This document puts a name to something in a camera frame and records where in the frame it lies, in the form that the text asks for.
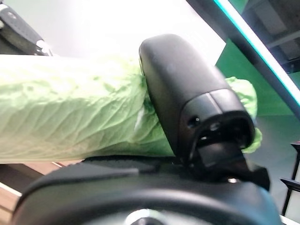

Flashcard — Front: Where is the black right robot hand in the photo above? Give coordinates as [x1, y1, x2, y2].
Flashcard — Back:
[13, 33, 282, 225]

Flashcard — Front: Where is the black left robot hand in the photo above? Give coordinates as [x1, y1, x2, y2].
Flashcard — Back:
[0, 0, 54, 57]

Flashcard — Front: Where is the green napa cabbage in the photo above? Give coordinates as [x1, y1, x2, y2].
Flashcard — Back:
[0, 53, 263, 165]

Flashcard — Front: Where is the white teal edged panel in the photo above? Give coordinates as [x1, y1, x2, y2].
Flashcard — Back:
[186, 0, 300, 107]

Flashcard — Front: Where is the black tripod stand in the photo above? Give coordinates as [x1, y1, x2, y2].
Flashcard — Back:
[280, 140, 300, 216]

